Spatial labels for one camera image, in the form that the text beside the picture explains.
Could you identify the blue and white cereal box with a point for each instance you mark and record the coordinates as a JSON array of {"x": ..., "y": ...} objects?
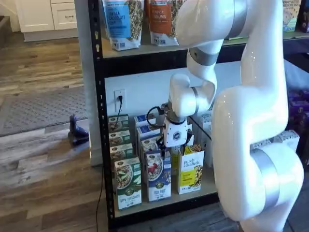
[
  {"x": 148, "y": 145},
  {"x": 147, "y": 133},
  {"x": 159, "y": 178},
  {"x": 142, "y": 119}
]

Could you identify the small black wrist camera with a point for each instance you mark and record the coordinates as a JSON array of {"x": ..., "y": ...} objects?
[{"x": 164, "y": 108}]

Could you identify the grey floor mat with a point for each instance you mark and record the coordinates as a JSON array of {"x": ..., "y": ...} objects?
[{"x": 36, "y": 111}]

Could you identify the green peanut butter bites box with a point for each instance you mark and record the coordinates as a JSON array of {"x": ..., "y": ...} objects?
[{"x": 290, "y": 17}]

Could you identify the white cabinet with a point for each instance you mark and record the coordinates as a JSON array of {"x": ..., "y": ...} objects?
[{"x": 36, "y": 17}]

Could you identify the orange pumpkin cinnamon granola bag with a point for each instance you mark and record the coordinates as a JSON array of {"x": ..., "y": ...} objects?
[{"x": 161, "y": 24}]

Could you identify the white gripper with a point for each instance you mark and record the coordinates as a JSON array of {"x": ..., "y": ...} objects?
[{"x": 175, "y": 134}]

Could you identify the green and white cereal box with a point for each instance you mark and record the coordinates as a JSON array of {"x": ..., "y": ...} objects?
[
  {"x": 128, "y": 186},
  {"x": 118, "y": 122},
  {"x": 119, "y": 137},
  {"x": 120, "y": 151}
]

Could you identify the dark purple snack box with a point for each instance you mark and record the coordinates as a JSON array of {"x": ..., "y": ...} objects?
[{"x": 304, "y": 17}]

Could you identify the black metal shelf unit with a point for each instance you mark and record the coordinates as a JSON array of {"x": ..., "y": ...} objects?
[{"x": 96, "y": 72}]

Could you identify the white box with patterned top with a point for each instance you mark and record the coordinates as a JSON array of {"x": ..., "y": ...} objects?
[
  {"x": 201, "y": 119},
  {"x": 287, "y": 140}
]

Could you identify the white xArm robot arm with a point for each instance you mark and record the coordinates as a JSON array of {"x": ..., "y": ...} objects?
[{"x": 253, "y": 120}]

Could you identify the purple object on floor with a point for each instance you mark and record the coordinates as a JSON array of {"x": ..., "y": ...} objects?
[{"x": 77, "y": 135}]

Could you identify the yellow and white granola box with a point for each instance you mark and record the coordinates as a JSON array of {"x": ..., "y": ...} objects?
[
  {"x": 190, "y": 171},
  {"x": 175, "y": 159}
]

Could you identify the blue vanilla chocolate granola bag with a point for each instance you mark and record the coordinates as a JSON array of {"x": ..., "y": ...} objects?
[{"x": 118, "y": 21}]

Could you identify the white wall outlet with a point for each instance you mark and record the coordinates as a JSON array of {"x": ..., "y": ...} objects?
[{"x": 120, "y": 93}]

